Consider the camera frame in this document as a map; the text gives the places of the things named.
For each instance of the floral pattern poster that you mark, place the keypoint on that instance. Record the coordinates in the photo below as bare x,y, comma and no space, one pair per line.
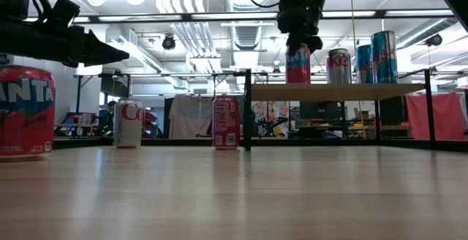
278,110

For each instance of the wooden shelf with black frame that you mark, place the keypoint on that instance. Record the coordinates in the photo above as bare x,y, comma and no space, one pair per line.
329,91

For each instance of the black LED light bar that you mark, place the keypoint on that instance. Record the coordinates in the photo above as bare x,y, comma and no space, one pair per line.
234,15

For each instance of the black pendant lamp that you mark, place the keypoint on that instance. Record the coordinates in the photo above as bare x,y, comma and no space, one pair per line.
276,71

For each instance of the white fabric screen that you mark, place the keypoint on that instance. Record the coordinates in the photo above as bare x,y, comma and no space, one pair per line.
188,115

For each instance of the black aluminium table frame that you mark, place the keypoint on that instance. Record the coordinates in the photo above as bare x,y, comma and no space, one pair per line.
329,144

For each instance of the black metal rig frame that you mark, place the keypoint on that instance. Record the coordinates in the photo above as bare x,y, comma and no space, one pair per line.
78,90

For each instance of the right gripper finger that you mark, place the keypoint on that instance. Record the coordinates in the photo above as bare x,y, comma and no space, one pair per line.
292,45
316,44

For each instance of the small wooden desk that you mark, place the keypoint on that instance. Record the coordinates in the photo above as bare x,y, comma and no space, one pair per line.
73,126

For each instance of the black spotlight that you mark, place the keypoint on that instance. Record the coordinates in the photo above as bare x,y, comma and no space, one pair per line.
168,42
434,40

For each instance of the silver Diet Coke can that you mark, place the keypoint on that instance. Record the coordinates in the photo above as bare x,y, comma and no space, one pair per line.
128,124
339,66

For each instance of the red blue Fanta can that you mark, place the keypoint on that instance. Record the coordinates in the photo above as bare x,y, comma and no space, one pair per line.
298,68
25,115

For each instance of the red storage bins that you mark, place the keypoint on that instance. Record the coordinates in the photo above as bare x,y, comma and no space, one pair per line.
150,121

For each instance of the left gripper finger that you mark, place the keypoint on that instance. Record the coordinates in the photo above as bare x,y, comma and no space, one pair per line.
102,51

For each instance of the black standing desk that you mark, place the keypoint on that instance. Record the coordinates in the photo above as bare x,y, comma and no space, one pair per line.
321,128

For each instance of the red Coca-Cola can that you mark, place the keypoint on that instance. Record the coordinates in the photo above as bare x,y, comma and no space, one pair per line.
226,123

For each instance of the orange red fabric screen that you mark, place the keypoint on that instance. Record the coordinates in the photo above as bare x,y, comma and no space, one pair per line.
435,115

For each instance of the black partition panel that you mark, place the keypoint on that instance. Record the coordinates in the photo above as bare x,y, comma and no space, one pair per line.
392,110

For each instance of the silver flexible air duct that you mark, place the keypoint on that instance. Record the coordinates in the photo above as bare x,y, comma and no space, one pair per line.
246,35

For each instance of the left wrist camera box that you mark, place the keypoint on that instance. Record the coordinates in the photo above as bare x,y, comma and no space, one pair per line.
64,11

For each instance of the black computer monitor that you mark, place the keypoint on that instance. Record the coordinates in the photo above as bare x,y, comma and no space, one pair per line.
320,110

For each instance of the person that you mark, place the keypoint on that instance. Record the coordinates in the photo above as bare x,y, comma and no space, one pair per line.
107,117

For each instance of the large silver air duct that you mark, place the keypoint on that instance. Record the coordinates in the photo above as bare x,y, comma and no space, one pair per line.
420,31

